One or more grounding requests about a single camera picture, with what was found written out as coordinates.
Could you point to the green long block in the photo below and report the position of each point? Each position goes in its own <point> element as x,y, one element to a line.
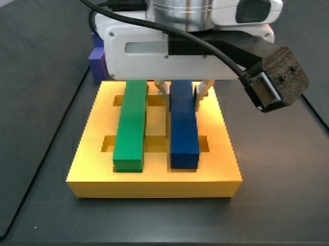
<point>129,153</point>

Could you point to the purple notched block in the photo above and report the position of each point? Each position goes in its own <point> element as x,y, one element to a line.
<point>97,61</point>

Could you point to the yellow slotted board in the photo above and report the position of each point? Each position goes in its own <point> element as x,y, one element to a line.
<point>92,177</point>

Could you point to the blue long block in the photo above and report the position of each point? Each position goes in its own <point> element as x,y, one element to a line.
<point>183,144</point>

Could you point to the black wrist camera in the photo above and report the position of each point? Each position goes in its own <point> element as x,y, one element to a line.
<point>274,77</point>

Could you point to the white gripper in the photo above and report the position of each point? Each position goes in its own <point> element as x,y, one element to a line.
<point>138,54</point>

